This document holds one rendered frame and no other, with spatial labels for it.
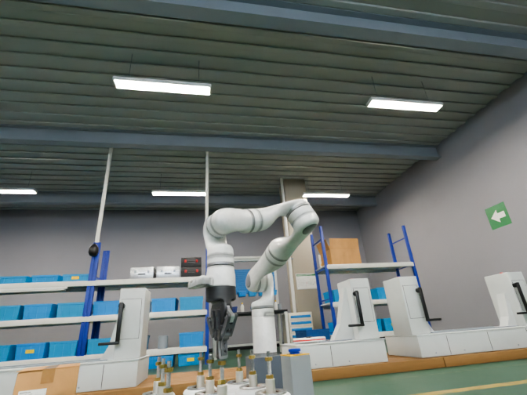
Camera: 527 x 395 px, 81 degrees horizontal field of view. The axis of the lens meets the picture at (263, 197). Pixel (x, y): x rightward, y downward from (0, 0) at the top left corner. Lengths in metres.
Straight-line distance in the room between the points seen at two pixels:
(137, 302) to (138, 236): 6.89
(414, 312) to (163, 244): 7.43
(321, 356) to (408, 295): 1.09
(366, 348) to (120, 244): 7.84
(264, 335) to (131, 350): 1.74
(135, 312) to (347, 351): 1.81
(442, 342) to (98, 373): 2.91
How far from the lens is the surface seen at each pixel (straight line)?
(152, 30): 4.70
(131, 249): 9.64
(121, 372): 2.84
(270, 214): 0.93
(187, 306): 5.44
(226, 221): 0.81
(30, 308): 5.98
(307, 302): 7.29
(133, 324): 2.89
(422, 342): 3.40
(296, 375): 1.07
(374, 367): 3.06
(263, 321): 1.30
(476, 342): 3.75
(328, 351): 2.97
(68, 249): 10.11
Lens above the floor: 0.38
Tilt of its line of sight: 24 degrees up
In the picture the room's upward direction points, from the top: 4 degrees counter-clockwise
